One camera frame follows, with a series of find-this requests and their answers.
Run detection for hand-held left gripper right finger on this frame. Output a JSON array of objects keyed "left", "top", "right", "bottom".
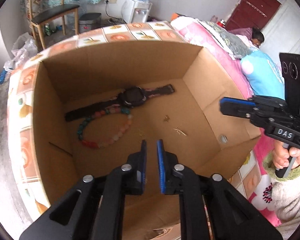
[{"left": 156, "top": 139, "right": 283, "bottom": 240}]

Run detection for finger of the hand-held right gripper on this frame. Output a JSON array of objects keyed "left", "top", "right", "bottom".
[
  {"left": 220, "top": 104, "right": 273, "bottom": 127},
  {"left": 220, "top": 96, "right": 286, "bottom": 110}
]

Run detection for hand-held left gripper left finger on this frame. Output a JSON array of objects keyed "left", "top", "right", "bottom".
[{"left": 19, "top": 139, "right": 148, "bottom": 240}]

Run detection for brown cardboard box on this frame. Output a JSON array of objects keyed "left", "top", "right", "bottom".
[{"left": 31, "top": 39, "right": 262, "bottom": 240}]

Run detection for large multicolour bead bracelet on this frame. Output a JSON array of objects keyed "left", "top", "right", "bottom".
[{"left": 77, "top": 106, "right": 135, "bottom": 149}]

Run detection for black and pink smartwatch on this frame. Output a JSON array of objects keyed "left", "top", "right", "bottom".
[{"left": 64, "top": 84, "right": 176, "bottom": 123}]

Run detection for person's right forearm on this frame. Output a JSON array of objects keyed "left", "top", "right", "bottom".
[{"left": 262, "top": 152, "right": 300, "bottom": 232}]

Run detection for person's right hand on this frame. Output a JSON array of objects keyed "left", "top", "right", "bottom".
[{"left": 272, "top": 140, "right": 300, "bottom": 170}]

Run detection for light blue pillow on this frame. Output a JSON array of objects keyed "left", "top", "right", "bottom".
[{"left": 241, "top": 49, "right": 287, "bottom": 100}]

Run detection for pink floral blanket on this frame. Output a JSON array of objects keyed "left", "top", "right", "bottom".
[{"left": 170, "top": 17, "right": 300, "bottom": 228}]

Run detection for grey patterned pillow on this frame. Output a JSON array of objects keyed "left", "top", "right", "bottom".
[{"left": 205, "top": 21, "right": 252, "bottom": 60}]

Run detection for white wardrobe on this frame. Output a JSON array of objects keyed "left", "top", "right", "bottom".
[{"left": 259, "top": 0, "right": 300, "bottom": 58}]

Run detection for dark red door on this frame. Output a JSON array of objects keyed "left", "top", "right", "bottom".
[{"left": 225, "top": 0, "right": 282, "bottom": 32}]

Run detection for white water dispenser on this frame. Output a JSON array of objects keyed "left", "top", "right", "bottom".
[{"left": 121, "top": 0, "right": 153, "bottom": 25}]

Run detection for grey metal bin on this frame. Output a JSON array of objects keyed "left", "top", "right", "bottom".
[{"left": 78, "top": 12, "right": 102, "bottom": 34}]

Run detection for white plastic bags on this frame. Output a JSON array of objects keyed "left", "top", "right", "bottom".
[{"left": 3, "top": 32, "right": 39, "bottom": 73}]

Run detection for wooden chair black seat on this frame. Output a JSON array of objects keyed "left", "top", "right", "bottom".
[{"left": 24, "top": 0, "right": 80, "bottom": 50}]

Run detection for black power cable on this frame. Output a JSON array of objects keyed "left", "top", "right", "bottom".
[{"left": 105, "top": 2, "right": 123, "bottom": 22}]

